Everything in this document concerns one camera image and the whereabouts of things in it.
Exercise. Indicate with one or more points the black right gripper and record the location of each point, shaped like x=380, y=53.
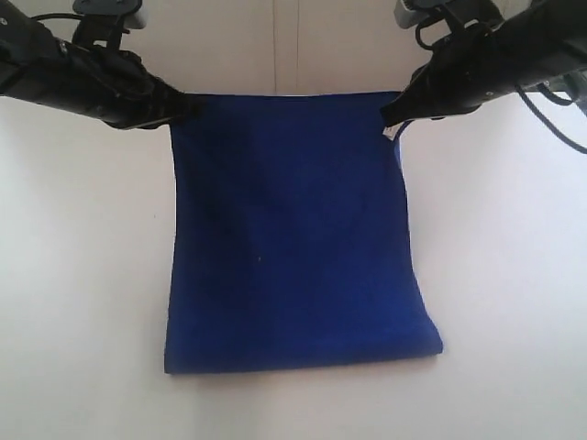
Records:
x=546, y=41

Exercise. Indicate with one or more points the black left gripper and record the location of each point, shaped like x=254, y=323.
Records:
x=41, y=65

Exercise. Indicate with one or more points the blue towel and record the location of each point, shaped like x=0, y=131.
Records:
x=292, y=243

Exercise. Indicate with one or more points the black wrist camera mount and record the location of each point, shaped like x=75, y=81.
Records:
x=107, y=21
x=457, y=14

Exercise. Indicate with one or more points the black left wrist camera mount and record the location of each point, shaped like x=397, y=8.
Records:
x=107, y=21

